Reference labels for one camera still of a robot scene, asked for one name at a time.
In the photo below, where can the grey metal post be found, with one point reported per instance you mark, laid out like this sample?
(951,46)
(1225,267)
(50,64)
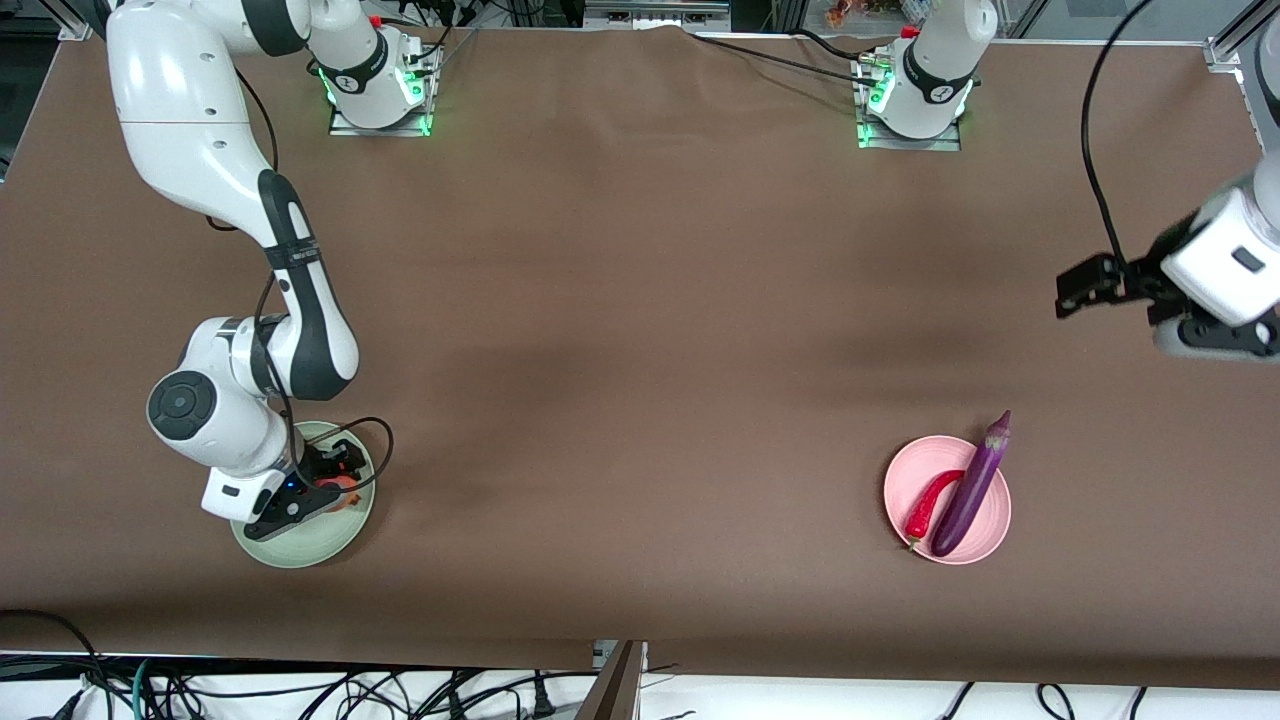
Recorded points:
(615,690)

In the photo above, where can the red chili pepper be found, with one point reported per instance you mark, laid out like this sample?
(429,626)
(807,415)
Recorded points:
(922,515)

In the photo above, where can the pale green plate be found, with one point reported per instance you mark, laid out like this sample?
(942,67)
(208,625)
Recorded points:
(310,550)

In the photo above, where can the red apple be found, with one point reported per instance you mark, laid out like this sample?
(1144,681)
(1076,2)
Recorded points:
(345,481)

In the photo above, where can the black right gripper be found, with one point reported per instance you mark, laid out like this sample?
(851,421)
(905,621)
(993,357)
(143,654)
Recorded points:
(322,463)

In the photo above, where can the aluminium frame bracket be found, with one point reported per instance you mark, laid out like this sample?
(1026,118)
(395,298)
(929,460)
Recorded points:
(75,25)

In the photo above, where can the grey metal box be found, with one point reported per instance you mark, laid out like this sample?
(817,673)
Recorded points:
(655,12)

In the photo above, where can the pink plate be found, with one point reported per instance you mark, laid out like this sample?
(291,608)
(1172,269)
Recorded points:
(992,530)

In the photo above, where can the aluminium frame beam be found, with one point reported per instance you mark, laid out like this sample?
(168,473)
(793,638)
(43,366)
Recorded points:
(1225,52)

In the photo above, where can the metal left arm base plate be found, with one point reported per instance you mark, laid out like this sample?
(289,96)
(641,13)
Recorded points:
(910,144)

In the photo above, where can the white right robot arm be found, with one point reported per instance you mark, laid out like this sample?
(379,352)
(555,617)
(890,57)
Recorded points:
(180,130)

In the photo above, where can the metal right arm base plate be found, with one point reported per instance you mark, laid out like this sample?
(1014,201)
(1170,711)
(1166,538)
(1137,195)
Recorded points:
(380,131)

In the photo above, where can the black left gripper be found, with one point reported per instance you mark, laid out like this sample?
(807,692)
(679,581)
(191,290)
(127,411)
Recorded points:
(1140,279)

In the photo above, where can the purple eggplant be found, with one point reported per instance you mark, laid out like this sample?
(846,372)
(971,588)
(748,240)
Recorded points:
(968,500)

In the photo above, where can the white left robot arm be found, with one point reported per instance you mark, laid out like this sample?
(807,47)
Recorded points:
(935,60)

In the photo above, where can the brown table cover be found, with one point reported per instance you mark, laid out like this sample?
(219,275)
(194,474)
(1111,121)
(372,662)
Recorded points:
(560,250)

